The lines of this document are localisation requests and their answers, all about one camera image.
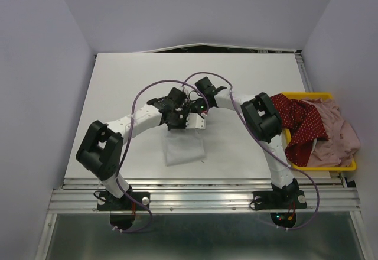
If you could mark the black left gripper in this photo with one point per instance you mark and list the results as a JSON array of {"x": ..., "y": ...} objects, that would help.
[{"x": 182, "y": 126}]

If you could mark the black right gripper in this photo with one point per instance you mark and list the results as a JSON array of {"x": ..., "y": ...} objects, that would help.
[{"x": 191, "y": 109}]

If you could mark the white skirt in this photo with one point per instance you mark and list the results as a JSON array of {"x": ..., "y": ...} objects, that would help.
[{"x": 182, "y": 146}]

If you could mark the red polka dot skirt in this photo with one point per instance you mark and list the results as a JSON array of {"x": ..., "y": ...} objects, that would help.
[{"x": 305, "y": 124}]

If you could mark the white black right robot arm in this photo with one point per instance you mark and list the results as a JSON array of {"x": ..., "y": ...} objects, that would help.
[{"x": 264, "y": 123}]

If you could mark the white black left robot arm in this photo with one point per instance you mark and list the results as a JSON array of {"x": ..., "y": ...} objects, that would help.
[{"x": 101, "y": 148}]

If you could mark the yellow plastic tray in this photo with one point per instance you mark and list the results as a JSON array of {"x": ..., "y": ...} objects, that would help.
[{"x": 313, "y": 96}]

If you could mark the pink skirt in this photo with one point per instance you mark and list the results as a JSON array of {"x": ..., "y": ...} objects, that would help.
[{"x": 342, "y": 141}]

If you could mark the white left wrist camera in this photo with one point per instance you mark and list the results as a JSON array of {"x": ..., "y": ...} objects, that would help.
[{"x": 195, "y": 121}]

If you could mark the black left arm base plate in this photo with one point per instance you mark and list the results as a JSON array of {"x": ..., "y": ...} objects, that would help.
[{"x": 107, "y": 202}]

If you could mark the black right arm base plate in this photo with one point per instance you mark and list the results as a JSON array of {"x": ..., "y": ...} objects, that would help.
[{"x": 271, "y": 200}]

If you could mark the aluminium mounting rail frame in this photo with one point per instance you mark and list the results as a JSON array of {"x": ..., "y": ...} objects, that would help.
[{"x": 200, "y": 210}]

